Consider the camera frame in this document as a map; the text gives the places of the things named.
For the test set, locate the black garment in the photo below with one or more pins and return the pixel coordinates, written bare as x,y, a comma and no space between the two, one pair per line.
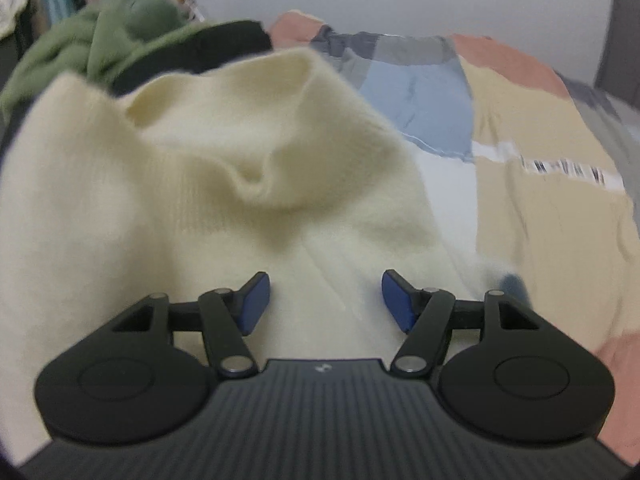
235,40

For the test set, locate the fruit print pillow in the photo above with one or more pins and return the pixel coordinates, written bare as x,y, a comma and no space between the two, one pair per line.
189,6

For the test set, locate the patchwork colour-block blanket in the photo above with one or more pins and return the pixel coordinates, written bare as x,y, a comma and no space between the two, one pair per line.
540,210

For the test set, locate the cream knit sweater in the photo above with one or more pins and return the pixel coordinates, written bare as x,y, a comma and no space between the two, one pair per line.
200,185

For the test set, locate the grey door frame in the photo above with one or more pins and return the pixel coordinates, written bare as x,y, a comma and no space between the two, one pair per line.
620,25

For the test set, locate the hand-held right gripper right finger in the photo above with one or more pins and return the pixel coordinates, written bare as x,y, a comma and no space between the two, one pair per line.
397,302

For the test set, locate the green fleece garment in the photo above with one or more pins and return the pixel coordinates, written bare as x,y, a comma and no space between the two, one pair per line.
115,35

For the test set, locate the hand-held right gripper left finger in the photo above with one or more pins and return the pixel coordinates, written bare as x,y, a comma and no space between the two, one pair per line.
256,302

